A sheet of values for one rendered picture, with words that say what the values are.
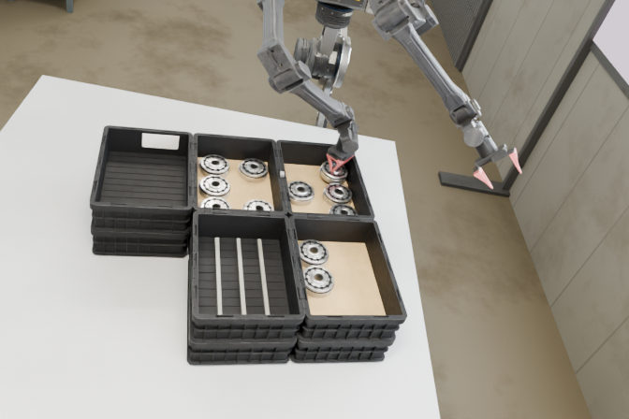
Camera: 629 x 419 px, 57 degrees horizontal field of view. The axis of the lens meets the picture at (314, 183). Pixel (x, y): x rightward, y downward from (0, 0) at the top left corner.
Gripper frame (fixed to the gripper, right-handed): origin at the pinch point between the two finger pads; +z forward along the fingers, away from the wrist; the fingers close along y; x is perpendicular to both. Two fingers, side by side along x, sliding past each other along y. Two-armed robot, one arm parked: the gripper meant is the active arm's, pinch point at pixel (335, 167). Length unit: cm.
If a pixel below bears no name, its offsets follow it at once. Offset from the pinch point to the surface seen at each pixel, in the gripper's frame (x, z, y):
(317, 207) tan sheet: -6.0, 6.3, -16.7
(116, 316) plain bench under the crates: 11, 22, -89
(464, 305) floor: -63, 85, 73
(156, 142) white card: 50, 3, -42
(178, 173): 37, 8, -43
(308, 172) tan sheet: 8.2, 6.3, -4.2
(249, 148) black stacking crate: 27.5, 1.4, -17.9
